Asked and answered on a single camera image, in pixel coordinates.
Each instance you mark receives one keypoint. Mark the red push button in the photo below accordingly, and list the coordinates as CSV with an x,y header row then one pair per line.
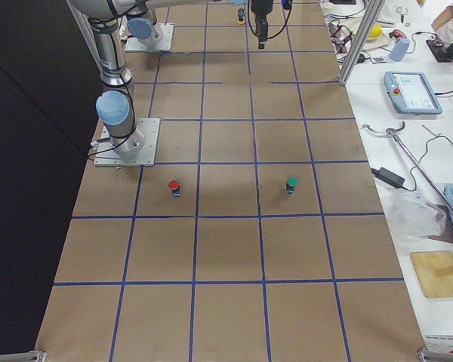
x,y
174,186

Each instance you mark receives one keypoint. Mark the black power adapter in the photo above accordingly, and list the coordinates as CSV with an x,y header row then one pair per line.
x,y
390,178

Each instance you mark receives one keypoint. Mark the clear plastic bag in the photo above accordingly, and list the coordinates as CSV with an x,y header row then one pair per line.
x,y
412,218

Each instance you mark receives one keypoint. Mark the light blue plastic cup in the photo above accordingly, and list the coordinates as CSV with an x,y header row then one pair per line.
x,y
399,50

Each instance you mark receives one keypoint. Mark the yellow lemon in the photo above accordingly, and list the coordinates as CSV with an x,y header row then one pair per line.
x,y
376,32

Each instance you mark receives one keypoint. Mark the aluminium frame post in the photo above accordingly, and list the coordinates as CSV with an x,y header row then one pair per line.
x,y
369,19

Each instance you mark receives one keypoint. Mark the yellow push button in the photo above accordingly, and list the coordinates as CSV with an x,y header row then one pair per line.
x,y
241,16

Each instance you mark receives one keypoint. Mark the beige plate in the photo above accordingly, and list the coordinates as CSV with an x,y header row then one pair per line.
x,y
373,43

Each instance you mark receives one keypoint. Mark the brown paper table cover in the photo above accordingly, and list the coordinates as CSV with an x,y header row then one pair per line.
x,y
235,269

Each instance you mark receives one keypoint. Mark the wooden cutting board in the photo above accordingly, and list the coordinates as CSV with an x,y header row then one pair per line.
x,y
435,273

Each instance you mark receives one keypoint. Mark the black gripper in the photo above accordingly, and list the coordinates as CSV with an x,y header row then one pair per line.
x,y
260,8

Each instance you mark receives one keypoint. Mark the metal grabber stick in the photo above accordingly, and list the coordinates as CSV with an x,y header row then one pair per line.
x,y
393,133

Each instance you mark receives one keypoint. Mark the green push button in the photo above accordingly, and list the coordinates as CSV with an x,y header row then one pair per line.
x,y
291,184

